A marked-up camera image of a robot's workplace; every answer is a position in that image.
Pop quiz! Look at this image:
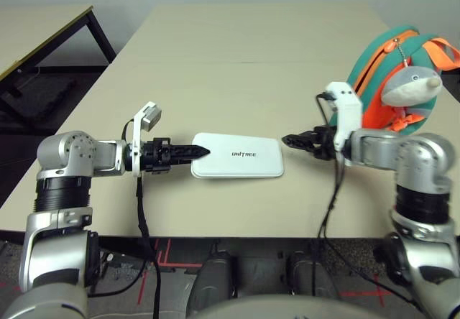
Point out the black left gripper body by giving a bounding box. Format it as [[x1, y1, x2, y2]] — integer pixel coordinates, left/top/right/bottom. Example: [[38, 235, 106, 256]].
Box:
[[139, 137, 178, 175]]

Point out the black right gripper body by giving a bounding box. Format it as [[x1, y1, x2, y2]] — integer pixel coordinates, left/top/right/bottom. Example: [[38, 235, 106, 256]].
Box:
[[312, 125, 346, 160]]

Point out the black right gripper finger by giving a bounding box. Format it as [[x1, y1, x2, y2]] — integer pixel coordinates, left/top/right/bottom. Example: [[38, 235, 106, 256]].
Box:
[[282, 131, 316, 146], [289, 141, 317, 154]]

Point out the white Unitree pencil case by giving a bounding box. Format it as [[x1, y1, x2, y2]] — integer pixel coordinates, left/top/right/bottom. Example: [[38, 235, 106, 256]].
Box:
[[190, 132, 285, 180]]

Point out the green and orange backpack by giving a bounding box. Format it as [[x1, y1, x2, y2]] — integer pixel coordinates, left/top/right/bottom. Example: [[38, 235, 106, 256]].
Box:
[[330, 25, 460, 137]]

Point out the grey plush mole keychain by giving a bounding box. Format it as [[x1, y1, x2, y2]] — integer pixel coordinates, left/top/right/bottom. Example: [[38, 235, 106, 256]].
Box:
[[380, 65, 442, 117]]

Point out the grey robot torso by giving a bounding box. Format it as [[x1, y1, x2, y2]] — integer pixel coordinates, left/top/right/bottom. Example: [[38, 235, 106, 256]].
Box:
[[201, 293, 428, 319]]

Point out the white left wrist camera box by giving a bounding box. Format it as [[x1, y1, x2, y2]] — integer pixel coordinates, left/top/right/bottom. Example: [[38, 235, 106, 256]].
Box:
[[131, 101, 163, 178]]

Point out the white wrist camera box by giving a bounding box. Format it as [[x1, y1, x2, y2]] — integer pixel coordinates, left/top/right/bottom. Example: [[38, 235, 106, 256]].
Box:
[[321, 81, 362, 151], [131, 101, 163, 178]]

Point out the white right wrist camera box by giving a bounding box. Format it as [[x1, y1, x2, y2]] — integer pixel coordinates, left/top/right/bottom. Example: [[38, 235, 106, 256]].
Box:
[[321, 81, 362, 151]]

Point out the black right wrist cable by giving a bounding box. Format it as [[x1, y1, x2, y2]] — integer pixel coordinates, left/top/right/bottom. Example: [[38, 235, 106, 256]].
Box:
[[311, 92, 425, 313]]

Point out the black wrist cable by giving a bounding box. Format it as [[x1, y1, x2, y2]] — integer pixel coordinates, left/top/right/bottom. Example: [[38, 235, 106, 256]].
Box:
[[88, 119, 163, 319], [311, 92, 425, 313]]

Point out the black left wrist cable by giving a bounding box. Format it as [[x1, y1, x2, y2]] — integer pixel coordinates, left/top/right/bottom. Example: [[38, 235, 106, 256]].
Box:
[[88, 119, 163, 319]]

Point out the beige side table black frame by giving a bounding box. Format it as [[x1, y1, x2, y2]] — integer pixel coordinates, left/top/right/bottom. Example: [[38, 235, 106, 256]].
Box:
[[0, 4, 118, 90]]

